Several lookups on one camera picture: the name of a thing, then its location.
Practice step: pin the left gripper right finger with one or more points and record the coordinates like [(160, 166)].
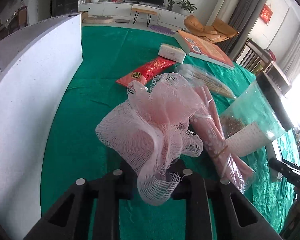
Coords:
[(217, 209)]

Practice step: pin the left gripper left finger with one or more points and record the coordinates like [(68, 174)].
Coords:
[(88, 208)]

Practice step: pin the pink bag bundle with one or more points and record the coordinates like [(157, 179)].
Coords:
[(206, 123)]

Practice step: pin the pink mesh bath pouf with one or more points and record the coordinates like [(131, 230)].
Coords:
[(150, 130)]

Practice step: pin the bag of wooden sticks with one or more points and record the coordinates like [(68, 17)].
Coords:
[(199, 77)]

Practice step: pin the red packet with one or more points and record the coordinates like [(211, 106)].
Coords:
[(146, 72)]

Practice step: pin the clear jar black lid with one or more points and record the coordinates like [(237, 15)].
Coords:
[(256, 118)]

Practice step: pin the wooden crib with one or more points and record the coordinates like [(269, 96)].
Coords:
[(257, 60)]

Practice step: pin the white cardboard box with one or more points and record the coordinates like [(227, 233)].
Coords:
[(37, 64)]

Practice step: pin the green satin tablecloth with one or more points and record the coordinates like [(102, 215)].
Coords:
[(74, 151)]

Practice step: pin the orange lounge chair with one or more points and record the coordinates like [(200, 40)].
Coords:
[(219, 31)]

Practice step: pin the white tissue pack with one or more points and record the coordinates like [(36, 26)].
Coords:
[(172, 53)]

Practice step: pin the orange book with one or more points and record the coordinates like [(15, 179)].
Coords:
[(201, 49)]

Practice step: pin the white floor air conditioner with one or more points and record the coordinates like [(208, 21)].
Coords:
[(223, 10)]

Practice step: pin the grey curtain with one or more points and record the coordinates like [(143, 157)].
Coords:
[(238, 21)]

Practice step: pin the brown cardboard box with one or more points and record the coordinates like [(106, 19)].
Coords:
[(84, 15)]

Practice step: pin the green potted plant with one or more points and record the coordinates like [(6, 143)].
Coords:
[(186, 7)]

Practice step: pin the white tv cabinet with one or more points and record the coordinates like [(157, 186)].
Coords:
[(123, 11)]

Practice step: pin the small wooden bench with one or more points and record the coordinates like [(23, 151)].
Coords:
[(149, 14)]

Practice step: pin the red wall hanging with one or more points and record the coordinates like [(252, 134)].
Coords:
[(266, 14)]

